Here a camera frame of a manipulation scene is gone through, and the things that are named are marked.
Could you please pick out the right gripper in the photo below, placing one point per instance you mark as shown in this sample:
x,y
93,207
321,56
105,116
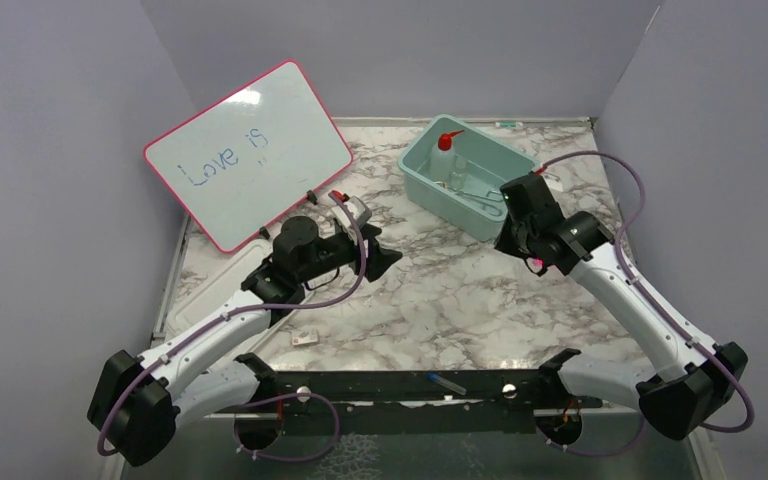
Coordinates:
x,y
505,242

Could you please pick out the teal plastic bin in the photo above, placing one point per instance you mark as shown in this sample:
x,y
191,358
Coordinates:
x,y
491,164

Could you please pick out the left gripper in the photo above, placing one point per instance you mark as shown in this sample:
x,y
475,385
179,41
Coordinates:
x,y
379,259

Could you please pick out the small white card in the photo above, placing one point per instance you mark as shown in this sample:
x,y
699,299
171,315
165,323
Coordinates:
x,y
304,337

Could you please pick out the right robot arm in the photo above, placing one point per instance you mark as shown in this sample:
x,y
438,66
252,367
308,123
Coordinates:
x,y
690,376

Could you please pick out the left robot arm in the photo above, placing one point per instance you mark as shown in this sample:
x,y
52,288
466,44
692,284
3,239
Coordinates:
x,y
141,401

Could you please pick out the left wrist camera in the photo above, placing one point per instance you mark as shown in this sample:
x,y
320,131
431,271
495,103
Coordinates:
x,y
348,211

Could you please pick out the small clear glass beaker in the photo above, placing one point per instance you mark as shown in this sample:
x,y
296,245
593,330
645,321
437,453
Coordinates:
x,y
459,173

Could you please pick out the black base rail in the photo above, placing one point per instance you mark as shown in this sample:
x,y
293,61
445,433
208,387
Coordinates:
x,y
407,402

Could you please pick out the pink framed whiteboard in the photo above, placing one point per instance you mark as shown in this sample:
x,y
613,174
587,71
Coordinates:
x,y
246,160

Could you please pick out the white wash bottle red cap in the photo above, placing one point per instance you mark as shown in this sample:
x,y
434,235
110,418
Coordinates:
x,y
442,157

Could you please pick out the white plastic lid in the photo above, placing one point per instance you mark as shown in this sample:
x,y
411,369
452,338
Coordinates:
x,y
207,278

